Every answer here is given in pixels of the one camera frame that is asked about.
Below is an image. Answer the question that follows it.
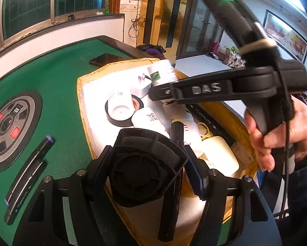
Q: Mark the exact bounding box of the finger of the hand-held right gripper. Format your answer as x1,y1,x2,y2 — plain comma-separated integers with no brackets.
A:
148,81,177,102

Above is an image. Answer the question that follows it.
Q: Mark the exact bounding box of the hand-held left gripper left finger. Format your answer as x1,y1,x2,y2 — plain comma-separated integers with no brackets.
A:
12,145,118,246

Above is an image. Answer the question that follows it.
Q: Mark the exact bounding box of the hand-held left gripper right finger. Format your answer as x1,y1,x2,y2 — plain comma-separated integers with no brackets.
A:
183,145,282,246

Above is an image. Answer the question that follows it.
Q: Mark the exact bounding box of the white bottle green label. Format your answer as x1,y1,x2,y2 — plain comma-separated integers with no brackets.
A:
147,59,177,87

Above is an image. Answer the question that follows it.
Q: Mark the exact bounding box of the white charger plug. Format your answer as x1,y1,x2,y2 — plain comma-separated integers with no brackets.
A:
130,73,153,98

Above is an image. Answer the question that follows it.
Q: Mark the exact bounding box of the white plastic bottle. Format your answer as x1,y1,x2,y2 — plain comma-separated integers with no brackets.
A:
131,107,171,138

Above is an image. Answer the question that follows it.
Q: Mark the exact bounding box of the cream rounded block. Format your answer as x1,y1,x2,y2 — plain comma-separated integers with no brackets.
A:
202,136,240,178

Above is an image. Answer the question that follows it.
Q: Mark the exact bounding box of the black marker grey end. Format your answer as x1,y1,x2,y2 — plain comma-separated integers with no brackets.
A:
170,121,185,147

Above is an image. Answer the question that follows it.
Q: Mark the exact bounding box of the white bottle barcode label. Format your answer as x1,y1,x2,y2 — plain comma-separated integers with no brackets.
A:
108,88,135,121

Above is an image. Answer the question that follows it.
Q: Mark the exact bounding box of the black plastic fan housing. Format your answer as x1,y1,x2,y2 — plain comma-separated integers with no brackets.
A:
109,128,190,240

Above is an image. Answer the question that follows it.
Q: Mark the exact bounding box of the yellow rubber band bundle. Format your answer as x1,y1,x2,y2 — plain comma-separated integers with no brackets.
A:
197,121,215,139

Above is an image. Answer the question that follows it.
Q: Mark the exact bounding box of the black tape roll red core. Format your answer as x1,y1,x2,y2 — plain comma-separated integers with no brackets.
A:
104,95,144,128

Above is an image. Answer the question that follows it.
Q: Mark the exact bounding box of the yellow rimmed tray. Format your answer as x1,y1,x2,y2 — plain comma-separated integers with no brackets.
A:
77,57,262,246

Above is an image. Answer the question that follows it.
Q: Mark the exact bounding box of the person's right hand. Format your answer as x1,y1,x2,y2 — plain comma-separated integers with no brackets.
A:
244,99,307,173

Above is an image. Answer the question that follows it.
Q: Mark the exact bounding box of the sofa with clothes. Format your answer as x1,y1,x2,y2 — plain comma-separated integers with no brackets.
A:
207,41,246,68

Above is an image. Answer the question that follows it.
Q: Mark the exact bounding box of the purple cloth bundle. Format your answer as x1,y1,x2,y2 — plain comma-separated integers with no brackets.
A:
136,44,167,57

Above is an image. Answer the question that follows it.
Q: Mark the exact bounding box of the black marker purple end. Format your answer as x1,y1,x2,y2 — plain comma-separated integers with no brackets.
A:
5,135,55,206

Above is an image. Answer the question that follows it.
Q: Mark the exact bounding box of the black smartphone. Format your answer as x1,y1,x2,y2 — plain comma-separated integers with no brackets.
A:
88,53,125,67

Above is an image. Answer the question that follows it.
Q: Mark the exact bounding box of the glass sliding door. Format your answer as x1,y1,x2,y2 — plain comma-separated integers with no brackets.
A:
143,0,226,57

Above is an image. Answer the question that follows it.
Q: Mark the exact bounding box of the round grey control panel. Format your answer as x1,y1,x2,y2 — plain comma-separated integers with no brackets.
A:
0,91,43,173

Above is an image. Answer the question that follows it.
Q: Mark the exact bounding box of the person's dark blue clothing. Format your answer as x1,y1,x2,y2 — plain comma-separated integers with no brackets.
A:
271,147,307,221

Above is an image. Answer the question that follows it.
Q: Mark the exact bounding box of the framed wall painting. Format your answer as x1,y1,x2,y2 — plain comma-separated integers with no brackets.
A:
262,9,307,65

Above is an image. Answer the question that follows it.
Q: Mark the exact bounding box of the hanging wall cable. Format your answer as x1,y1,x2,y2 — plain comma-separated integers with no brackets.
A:
127,0,144,39

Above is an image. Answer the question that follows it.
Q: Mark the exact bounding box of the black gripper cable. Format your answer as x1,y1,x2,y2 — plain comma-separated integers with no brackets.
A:
275,67,294,220

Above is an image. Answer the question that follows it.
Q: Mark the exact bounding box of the window with dark frame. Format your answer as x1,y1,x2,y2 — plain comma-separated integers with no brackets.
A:
0,0,113,50

